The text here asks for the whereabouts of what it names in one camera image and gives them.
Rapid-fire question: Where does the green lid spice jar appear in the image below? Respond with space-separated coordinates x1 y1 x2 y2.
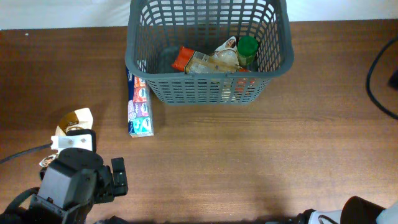
237 36 259 67

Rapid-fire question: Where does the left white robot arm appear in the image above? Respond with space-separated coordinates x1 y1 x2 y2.
1 148 128 223

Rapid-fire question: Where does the grey plastic shopping basket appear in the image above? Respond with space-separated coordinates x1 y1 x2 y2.
125 0 294 105

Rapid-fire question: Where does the red spaghetti packet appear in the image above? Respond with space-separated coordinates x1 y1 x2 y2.
171 46 249 73

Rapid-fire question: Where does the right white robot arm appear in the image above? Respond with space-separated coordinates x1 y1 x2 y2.
295 196 397 224

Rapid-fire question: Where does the brown white snack bag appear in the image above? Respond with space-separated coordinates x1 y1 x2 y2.
39 108 93 168

